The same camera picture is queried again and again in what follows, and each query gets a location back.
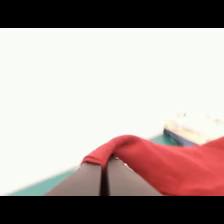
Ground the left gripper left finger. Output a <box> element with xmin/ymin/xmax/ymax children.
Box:
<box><xmin>45</xmin><ymin>162</ymin><xmax>102</xmax><ymax>197</ymax></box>

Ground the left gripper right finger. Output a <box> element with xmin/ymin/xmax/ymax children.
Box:
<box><xmin>105</xmin><ymin>156</ymin><xmax>163</xmax><ymax>197</ymax></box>

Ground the red T-shirt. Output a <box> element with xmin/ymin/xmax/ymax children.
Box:
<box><xmin>81</xmin><ymin>134</ymin><xmax>224</xmax><ymax>197</ymax></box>

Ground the heap of clothes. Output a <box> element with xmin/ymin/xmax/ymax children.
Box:
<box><xmin>162</xmin><ymin>112</ymin><xmax>224</xmax><ymax>148</ymax></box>

